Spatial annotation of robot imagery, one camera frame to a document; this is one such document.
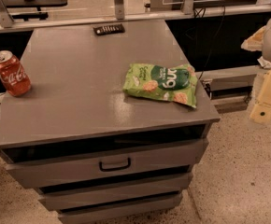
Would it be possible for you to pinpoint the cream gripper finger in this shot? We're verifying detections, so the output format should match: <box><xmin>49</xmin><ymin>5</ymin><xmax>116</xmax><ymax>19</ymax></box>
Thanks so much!
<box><xmin>241</xmin><ymin>26</ymin><xmax>265</xmax><ymax>51</ymax></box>

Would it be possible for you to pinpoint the green rice chip bag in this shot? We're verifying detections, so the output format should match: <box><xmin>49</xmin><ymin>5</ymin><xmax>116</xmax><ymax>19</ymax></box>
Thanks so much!
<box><xmin>122</xmin><ymin>63</ymin><xmax>198</xmax><ymax>108</ymax></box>

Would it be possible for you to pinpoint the black rxbar chocolate bar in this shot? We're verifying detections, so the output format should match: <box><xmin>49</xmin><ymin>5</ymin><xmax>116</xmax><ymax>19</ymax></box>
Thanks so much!
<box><xmin>93</xmin><ymin>23</ymin><xmax>125</xmax><ymax>35</ymax></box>

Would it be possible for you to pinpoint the grey low shelf beam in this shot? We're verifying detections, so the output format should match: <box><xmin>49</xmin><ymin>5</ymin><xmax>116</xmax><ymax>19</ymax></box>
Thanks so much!
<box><xmin>196</xmin><ymin>65</ymin><xmax>261</xmax><ymax>91</ymax></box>

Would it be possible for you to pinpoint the middle grey drawer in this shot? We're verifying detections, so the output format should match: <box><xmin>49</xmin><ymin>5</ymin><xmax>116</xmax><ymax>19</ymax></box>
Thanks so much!
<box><xmin>39</xmin><ymin>173</ymin><xmax>193</xmax><ymax>210</ymax></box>

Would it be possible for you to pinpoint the grey drawer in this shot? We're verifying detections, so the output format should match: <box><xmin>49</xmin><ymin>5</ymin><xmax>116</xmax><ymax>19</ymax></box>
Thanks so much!
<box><xmin>7</xmin><ymin>138</ymin><xmax>208</xmax><ymax>189</ymax></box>
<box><xmin>58</xmin><ymin>192</ymin><xmax>182</xmax><ymax>224</ymax></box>
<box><xmin>39</xmin><ymin>173</ymin><xmax>193</xmax><ymax>210</ymax></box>

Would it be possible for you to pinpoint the bottom grey drawer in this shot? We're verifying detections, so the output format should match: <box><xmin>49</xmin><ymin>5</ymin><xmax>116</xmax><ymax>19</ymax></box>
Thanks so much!
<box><xmin>58</xmin><ymin>192</ymin><xmax>182</xmax><ymax>224</ymax></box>

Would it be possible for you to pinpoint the red coca-cola can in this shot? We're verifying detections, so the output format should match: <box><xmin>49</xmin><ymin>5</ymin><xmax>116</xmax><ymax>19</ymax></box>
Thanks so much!
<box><xmin>0</xmin><ymin>50</ymin><xmax>31</xmax><ymax>97</ymax></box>

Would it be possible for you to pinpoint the top grey drawer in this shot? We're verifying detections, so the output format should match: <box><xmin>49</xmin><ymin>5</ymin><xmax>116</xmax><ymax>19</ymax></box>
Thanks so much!
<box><xmin>7</xmin><ymin>138</ymin><xmax>208</xmax><ymax>189</ymax></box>

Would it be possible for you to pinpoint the black hanging cable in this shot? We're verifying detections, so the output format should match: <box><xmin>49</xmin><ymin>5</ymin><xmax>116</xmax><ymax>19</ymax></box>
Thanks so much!
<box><xmin>193</xmin><ymin>5</ymin><xmax>227</xmax><ymax>81</ymax></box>

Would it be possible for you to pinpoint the black drawer handle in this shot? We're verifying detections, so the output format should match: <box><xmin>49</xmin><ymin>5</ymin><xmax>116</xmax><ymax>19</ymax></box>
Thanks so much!
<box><xmin>99</xmin><ymin>158</ymin><xmax>131</xmax><ymax>173</ymax></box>

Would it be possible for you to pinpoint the grey metal rail frame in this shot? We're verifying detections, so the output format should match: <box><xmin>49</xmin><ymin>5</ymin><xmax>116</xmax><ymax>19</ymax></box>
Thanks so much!
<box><xmin>0</xmin><ymin>0</ymin><xmax>271</xmax><ymax>33</ymax></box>

